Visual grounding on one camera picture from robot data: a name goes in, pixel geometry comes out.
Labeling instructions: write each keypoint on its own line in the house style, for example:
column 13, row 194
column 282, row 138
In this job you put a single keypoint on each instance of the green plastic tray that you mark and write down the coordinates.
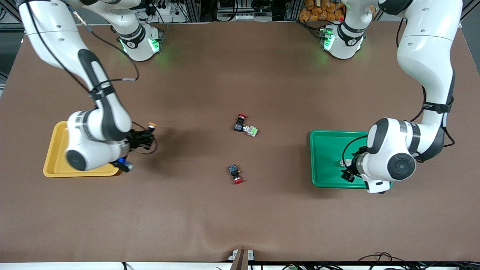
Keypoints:
column 326, row 150

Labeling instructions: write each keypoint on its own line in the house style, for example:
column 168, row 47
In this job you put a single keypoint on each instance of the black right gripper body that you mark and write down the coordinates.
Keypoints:
column 138, row 140

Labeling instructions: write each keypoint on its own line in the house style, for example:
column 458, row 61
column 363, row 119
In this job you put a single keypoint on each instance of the white power strip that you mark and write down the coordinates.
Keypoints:
column 240, row 17

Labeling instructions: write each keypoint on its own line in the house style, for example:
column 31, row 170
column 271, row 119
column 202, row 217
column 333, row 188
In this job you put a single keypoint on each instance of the yellow push button black body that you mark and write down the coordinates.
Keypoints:
column 152, row 124

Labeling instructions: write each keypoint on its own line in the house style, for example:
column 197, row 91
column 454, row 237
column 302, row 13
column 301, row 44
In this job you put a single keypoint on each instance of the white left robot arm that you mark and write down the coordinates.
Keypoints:
column 427, row 56

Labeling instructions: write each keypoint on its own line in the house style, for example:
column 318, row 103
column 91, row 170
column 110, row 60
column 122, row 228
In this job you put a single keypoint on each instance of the aluminium frame profile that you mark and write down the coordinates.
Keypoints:
column 9, row 27
column 468, row 11

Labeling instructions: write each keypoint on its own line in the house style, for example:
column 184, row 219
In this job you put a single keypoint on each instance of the metal table edge bracket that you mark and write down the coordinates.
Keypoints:
column 240, row 260

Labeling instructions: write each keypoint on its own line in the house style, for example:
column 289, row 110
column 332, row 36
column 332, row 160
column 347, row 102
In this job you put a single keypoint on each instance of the yellow plastic tray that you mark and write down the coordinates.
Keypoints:
column 56, row 150

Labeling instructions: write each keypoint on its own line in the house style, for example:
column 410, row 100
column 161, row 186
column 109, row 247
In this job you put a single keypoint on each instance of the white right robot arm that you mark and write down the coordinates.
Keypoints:
column 101, row 112

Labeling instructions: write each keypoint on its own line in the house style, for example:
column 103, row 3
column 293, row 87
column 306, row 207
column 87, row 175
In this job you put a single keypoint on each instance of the red push button black body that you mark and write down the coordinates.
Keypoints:
column 234, row 171
column 239, row 125

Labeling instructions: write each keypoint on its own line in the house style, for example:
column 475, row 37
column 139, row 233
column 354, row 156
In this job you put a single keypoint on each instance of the aluminium profile post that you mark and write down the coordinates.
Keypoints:
column 292, row 9
column 193, row 9

